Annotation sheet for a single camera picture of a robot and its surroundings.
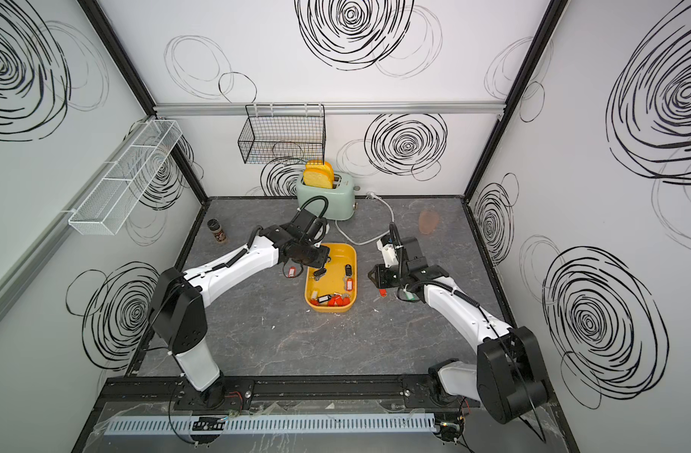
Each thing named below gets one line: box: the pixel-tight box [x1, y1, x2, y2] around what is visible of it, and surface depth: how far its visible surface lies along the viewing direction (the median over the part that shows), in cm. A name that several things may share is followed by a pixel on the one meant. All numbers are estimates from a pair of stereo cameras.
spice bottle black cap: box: [206, 218, 228, 244], surface depth 101 cm
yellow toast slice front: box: [303, 167, 334, 189], surface depth 101 cm
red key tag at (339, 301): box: [327, 294, 351, 307], surface depth 92 cm
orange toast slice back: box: [305, 161, 335, 173], surface depth 104 cm
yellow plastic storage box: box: [303, 243, 358, 313], surface depth 95 cm
